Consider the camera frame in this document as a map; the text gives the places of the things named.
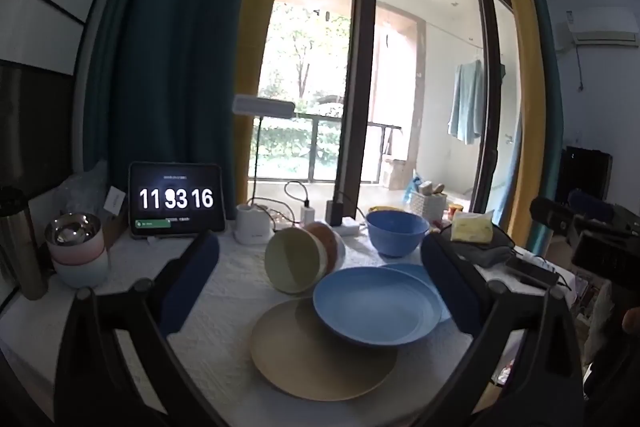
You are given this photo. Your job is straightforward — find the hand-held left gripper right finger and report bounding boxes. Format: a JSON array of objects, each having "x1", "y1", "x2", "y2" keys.
[{"x1": 420, "y1": 234, "x2": 586, "y2": 427}]

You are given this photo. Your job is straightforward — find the white textured tablecloth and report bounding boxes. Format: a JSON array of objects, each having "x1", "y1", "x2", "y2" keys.
[{"x1": 0, "y1": 217, "x2": 531, "y2": 427}]

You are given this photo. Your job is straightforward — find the steel thermos bottle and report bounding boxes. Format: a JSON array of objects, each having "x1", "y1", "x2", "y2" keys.
[{"x1": 0, "y1": 186, "x2": 48, "y2": 300}]

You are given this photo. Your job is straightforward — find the white air conditioner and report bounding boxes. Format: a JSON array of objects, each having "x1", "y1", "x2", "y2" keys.
[{"x1": 552, "y1": 9, "x2": 640, "y2": 48}]

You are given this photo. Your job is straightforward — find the white perforated basket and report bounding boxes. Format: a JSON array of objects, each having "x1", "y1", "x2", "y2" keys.
[{"x1": 409, "y1": 192, "x2": 448, "y2": 223}]

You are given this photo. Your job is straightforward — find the dark door frame post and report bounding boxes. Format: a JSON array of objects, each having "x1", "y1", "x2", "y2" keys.
[
  {"x1": 472, "y1": 0, "x2": 502, "y2": 214},
  {"x1": 334, "y1": 0, "x2": 378, "y2": 225}
]

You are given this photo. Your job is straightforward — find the white pink strawberry bowl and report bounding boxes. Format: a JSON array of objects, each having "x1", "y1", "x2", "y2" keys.
[{"x1": 302, "y1": 222, "x2": 347, "y2": 274}]

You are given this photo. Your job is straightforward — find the white card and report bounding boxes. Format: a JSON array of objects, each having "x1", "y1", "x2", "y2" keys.
[{"x1": 106, "y1": 187, "x2": 126, "y2": 218}]

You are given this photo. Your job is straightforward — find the white power strip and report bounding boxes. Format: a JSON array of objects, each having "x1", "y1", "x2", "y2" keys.
[{"x1": 272, "y1": 217, "x2": 366, "y2": 236}]

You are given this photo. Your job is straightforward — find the hanging light blue clothes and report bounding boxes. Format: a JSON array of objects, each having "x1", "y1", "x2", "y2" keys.
[{"x1": 447, "y1": 59, "x2": 486, "y2": 145}]

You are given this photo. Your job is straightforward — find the white desk lamp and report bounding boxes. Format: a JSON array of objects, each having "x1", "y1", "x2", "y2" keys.
[{"x1": 232, "y1": 94, "x2": 296, "y2": 245}]

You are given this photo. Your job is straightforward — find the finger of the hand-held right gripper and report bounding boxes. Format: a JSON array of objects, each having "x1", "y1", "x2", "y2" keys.
[{"x1": 530, "y1": 196, "x2": 582, "y2": 233}]

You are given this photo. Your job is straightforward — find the pale white bowl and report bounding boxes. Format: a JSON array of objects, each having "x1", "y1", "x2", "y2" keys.
[{"x1": 52, "y1": 252, "x2": 110, "y2": 289}]

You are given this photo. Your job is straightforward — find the stainless steel bowl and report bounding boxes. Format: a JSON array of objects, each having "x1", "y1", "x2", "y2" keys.
[{"x1": 44, "y1": 213, "x2": 103, "y2": 248}]

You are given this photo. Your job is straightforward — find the teal curtain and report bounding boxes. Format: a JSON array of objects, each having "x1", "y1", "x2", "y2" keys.
[
  {"x1": 75, "y1": 0, "x2": 266, "y2": 220},
  {"x1": 520, "y1": 0, "x2": 567, "y2": 258}
]

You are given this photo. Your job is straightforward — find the black tablet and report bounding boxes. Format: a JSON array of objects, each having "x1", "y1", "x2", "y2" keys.
[{"x1": 127, "y1": 162, "x2": 227, "y2": 238}]

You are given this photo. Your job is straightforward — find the yellow curtain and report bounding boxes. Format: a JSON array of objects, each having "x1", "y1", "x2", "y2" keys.
[
  {"x1": 232, "y1": 0, "x2": 298, "y2": 208},
  {"x1": 489, "y1": 0, "x2": 548, "y2": 248}
]

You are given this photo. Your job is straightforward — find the pale yellow tissue pack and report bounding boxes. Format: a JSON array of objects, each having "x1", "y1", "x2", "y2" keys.
[{"x1": 450, "y1": 209, "x2": 496, "y2": 244}]

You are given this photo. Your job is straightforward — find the black monitor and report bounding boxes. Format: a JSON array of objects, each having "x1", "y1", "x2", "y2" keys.
[{"x1": 557, "y1": 146, "x2": 613, "y2": 208}]

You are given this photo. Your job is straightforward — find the cardboard box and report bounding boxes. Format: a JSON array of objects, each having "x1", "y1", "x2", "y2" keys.
[{"x1": 381, "y1": 157, "x2": 408, "y2": 188}]

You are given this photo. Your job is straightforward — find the beige plate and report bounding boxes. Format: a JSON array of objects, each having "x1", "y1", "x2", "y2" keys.
[{"x1": 250, "y1": 299, "x2": 399, "y2": 403}]

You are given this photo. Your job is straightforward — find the blue plate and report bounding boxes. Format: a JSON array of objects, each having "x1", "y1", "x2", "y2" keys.
[
  {"x1": 313, "y1": 267, "x2": 443, "y2": 348},
  {"x1": 380, "y1": 263, "x2": 454, "y2": 324}
]

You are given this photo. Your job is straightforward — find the black phone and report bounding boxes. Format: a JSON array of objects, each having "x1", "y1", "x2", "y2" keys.
[{"x1": 505, "y1": 254, "x2": 560, "y2": 290}]

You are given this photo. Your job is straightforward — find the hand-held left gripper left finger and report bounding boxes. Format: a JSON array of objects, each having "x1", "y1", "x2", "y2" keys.
[{"x1": 55, "y1": 231, "x2": 226, "y2": 427}]

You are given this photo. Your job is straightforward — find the balcony railing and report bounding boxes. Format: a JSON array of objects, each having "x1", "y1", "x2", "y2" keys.
[{"x1": 247, "y1": 112, "x2": 346, "y2": 184}]

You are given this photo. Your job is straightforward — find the blue plastic bag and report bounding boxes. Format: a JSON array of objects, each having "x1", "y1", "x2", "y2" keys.
[{"x1": 402, "y1": 174, "x2": 426, "y2": 202}]

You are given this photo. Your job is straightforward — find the beige bowl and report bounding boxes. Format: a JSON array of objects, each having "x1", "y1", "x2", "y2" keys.
[{"x1": 264, "y1": 227, "x2": 329, "y2": 294}]

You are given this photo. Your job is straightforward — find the clear plastic bag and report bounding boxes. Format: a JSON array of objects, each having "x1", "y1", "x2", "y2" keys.
[{"x1": 52, "y1": 162, "x2": 108, "y2": 219}]

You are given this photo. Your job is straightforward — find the blue bowl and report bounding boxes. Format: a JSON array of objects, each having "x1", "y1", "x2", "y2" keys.
[{"x1": 365, "y1": 209, "x2": 431, "y2": 258}]

